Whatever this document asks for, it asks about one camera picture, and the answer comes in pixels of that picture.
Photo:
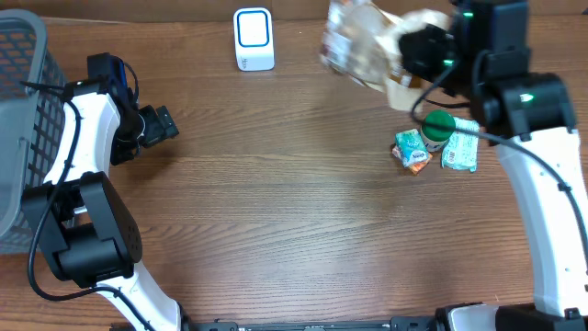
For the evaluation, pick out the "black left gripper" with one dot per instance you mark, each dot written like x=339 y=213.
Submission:
x=158 y=121

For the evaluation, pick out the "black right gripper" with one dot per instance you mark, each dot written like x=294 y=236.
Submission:
x=427 y=58

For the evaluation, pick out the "beige dried mushroom bag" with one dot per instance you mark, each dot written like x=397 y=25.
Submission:
x=362 y=41

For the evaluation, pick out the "green capped clear bottle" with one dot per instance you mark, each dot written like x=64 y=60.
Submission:
x=437 y=129

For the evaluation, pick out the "teal tissue pack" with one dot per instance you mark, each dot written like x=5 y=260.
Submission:
x=411 y=146

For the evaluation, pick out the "teal wet wipes pack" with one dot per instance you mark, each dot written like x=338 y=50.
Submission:
x=461 y=152

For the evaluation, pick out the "orange tissue pack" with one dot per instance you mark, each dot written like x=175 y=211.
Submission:
x=414 y=168

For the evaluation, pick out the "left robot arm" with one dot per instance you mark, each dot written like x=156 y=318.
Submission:
x=85 y=239

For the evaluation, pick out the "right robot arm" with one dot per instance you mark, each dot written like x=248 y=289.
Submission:
x=529 y=119

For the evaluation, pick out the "white barcode scanner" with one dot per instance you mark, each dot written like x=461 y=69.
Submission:
x=253 y=39

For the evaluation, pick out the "grey plastic mesh basket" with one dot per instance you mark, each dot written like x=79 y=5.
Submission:
x=31 y=122

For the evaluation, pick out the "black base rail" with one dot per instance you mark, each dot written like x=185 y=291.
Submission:
x=421 y=323

